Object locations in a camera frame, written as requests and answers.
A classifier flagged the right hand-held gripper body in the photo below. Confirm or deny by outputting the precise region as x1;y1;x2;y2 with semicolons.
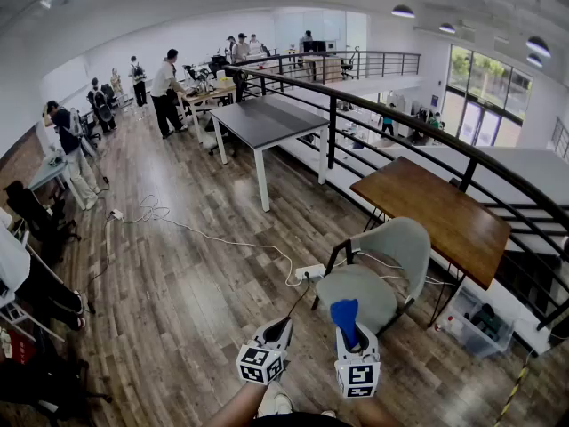
333;347;382;399

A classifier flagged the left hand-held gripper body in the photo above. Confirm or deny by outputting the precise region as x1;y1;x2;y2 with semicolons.
236;338;293;386

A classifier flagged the blue cloth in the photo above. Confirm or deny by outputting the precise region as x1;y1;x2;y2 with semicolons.
329;299;360;349

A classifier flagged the grey upholstered chair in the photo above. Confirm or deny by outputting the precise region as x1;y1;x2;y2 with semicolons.
310;216;432;335

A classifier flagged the person's left forearm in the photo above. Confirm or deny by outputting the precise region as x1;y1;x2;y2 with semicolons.
208;383;268;427

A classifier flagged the person's right forearm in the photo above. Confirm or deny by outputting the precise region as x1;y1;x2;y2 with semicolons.
355;396;401;427

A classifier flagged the black office chair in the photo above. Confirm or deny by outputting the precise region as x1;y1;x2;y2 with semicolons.
3;180;82;264
341;45;361;80

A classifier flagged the person's left white shoe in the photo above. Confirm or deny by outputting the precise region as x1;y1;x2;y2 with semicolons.
258;391;293;417

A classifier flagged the person's black shirt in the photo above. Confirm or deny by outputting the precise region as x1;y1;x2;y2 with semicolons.
252;411;352;427

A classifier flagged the white power strip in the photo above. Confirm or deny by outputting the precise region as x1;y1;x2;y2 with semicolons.
295;263;327;282

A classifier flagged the clear plastic storage bin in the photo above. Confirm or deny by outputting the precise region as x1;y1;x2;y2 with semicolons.
437;282;517;358

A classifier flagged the brown wooden table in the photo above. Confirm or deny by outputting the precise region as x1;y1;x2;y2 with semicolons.
349;156;512;328

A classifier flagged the black metal railing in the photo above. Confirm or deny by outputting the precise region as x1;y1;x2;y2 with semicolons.
221;50;569;333

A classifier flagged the dark table with white legs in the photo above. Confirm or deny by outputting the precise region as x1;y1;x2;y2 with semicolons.
208;94;331;213

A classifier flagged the cluttered wooden desk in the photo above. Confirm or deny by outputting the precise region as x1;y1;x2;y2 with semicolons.
177;82;236;144

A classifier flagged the pale small table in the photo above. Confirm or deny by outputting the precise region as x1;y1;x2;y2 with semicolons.
28;156;86;211

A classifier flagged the large glass window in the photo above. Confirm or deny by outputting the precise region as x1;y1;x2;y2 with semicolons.
439;44;534;149

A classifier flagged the black power cable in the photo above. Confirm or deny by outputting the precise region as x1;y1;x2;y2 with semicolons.
286;276;312;319

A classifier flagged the long looped white cable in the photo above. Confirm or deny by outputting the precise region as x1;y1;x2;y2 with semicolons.
106;193;303;288

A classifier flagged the thin black cable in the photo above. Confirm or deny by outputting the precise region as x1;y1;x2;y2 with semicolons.
85;213;113;315

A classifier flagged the white metal frame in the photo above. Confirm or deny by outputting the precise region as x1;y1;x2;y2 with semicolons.
0;300;67;342

